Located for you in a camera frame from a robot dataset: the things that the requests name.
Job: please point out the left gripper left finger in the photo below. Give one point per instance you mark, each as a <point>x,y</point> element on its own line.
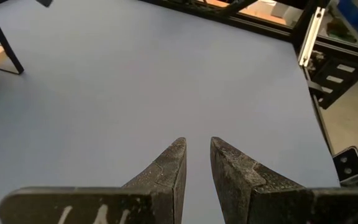
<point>135,205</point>

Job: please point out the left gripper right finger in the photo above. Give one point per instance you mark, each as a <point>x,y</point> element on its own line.
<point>259,202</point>

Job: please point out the blue table mat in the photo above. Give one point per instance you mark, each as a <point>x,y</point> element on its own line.
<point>135,93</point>

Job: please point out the silver aluminium profile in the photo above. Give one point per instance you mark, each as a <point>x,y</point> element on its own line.
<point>311,37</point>

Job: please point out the blue container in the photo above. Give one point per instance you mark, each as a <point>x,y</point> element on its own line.
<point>356,15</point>

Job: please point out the grey table-level camera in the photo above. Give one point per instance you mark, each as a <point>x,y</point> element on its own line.
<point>353,166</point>

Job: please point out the black aluminium rig frame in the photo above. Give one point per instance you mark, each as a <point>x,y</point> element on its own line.
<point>259,26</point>

